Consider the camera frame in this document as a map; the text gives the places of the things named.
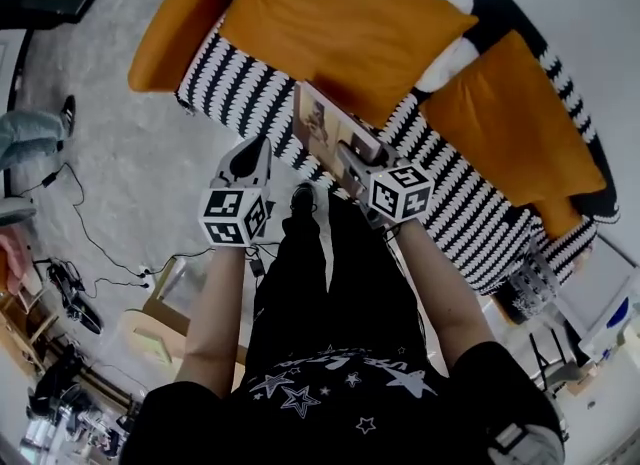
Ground person's left forearm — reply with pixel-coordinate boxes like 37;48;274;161
173;243;252;400

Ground grey shoulder strap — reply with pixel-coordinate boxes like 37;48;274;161
485;391;567;465

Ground picture cover book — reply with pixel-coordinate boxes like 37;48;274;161
291;80;384;200

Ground long orange pillow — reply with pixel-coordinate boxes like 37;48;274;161
418;29;609;240

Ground wooden shelf rack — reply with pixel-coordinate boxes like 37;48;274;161
0;280;60;379

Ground person's black trousers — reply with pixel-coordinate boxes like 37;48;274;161
238;192;437;387

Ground black folding stand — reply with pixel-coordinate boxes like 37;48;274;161
528;326;574;397

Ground person's black shoe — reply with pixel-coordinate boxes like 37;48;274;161
288;181;320;215

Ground person's black star shirt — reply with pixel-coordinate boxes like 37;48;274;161
118;341;567;465

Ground pink cloth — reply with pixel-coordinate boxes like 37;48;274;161
0;231;32;295

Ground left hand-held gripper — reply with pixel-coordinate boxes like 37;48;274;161
198;135;274;249

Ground white blue box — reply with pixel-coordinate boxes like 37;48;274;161
577;288;640;370

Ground black bag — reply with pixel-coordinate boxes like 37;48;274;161
25;345;94;427

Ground black tool with cables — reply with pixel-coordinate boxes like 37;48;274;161
45;258;105;336

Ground orange armrest cushion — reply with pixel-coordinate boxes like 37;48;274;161
127;0;242;95

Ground black power adapter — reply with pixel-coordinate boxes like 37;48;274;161
248;246;268;278

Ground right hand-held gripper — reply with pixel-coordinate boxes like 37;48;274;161
336;113;436;230

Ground patterned glass vase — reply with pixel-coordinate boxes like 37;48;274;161
491;251;560;326

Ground black white striped sofa seat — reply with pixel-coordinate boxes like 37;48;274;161
172;0;622;300

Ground large orange pillow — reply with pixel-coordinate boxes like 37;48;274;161
218;0;480;130

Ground long black floor cable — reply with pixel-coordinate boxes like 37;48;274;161
13;161;151;277

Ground person's right forearm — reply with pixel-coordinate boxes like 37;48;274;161
383;216;497;380

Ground light wooden chair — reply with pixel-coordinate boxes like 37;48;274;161
118;252;251;370

